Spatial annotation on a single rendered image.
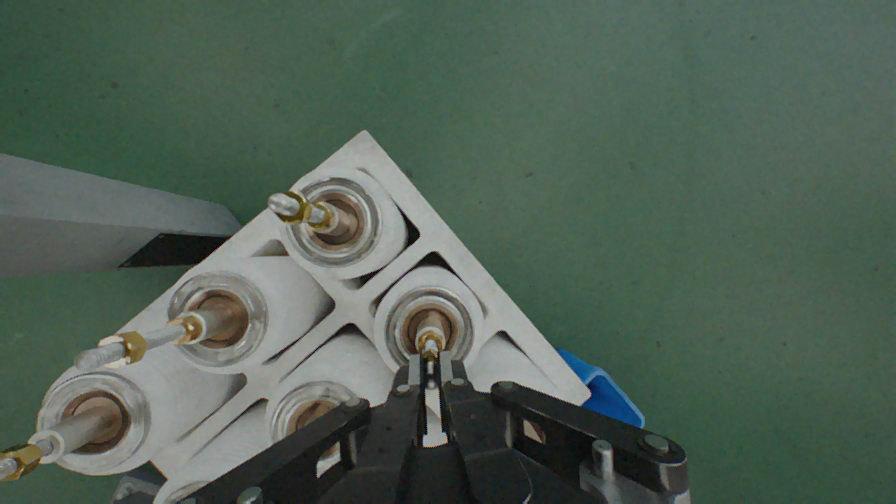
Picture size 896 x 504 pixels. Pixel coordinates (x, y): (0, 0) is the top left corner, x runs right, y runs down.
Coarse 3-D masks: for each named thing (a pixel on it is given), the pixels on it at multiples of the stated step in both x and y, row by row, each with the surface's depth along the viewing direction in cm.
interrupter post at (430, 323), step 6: (426, 318) 23; (432, 318) 23; (420, 324) 23; (426, 324) 21; (432, 324) 21; (438, 324) 22; (420, 330) 21; (426, 330) 21; (432, 330) 21; (438, 330) 21; (444, 336) 21; (444, 342) 21
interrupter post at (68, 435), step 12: (96, 408) 21; (72, 420) 20; (84, 420) 20; (96, 420) 21; (108, 420) 21; (48, 432) 19; (60, 432) 19; (72, 432) 19; (84, 432) 20; (96, 432) 21; (60, 444) 19; (72, 444) 19; (48, 456) 19; (60, 456) 19
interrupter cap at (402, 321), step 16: (416, 288) 23; (432, 288) 23; (400, 304) 23; (416, 304) 23; (432, 304) 23; (448, 304) 23; (464, 304) 23; (400, 320) 23; (416, 320) 23; (448, 320) 24; (464, 320) 24; (384, 336) 23; (400, 336) 23; (448, 336) 24; (464, 336) 24; (400, 352) 23; (416, 352) 23; (464, 352) 23
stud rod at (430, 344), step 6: (426, 342) 19; (432, 342) 19; (426, 348) 18; (432, 348) 18; (426, 366) 16; (432, 366) 15; (426, 372) 15; (432, 372) 15; (426, 378) 15; (432, 378) 15; (426, 384) 15; (432, 384) 15
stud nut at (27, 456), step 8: (8, 448) 17; (16, 448) 17; (24, 448) 17; (32, 448) 18; (0, 456) 17; (8, 456) 17; (16, 456) 17; (24, 456) 17; (32, 456) 18; (40, 456) 18; (24, 464) 17; (32, 464) 18; (16, 472) 17; (24, 472) 17
